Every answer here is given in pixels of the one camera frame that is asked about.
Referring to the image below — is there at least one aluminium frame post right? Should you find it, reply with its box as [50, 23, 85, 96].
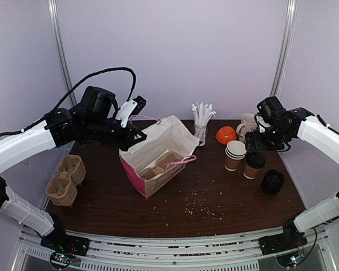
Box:
[270, 0, 298, 96]

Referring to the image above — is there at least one single pulp cup carrier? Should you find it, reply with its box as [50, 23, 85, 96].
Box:
[138, 151, 183, 180]

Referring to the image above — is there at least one black cup lid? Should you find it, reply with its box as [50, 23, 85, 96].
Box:
[245, 152, 266, 169]

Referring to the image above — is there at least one single brown paper cup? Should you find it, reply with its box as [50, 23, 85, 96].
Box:
[243, 163, 262, 180]

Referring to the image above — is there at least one aluminium frame post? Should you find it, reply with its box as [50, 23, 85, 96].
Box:
[47, 0, 72, 92]
[270, 0, 298, 96]

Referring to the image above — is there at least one aluminium frame post left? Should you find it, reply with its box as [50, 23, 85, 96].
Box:
[47, 0, 72, 92]

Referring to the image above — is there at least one white ceramic mug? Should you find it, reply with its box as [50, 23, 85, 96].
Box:
[236, 113, 257, 143]

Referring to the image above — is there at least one stack of brown paper cups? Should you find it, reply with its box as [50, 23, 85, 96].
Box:
[224, 141, 247, 172]

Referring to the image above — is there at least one stack of pulp cup carriers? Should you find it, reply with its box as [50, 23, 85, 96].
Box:
[46, 155, 86, 207]

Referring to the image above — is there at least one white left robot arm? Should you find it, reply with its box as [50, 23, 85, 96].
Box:
[0, 86, 146, 251]

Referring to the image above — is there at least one orange plastic bowl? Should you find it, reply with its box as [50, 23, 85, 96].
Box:
[215, 126, 237, 145]

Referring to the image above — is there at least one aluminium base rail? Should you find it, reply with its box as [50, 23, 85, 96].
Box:
[16, 228, 328, 271]

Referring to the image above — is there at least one white pink paper bag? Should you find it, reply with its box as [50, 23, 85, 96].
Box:
[119, 115, 199, 199]

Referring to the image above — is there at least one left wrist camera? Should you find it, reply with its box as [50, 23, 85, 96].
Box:
[115, 95, 147, 128]

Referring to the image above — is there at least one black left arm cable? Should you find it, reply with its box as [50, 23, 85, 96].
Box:
[0, 67, 138, 147]

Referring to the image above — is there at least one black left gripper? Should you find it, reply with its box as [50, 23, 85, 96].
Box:
[82, 116, 146, 151]

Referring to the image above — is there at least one glass jar of straws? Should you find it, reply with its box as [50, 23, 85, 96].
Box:
[192, 102, 216, 147]

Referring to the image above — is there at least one stack of black cup lids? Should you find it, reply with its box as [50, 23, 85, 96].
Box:
[261, 169, 285, 195]

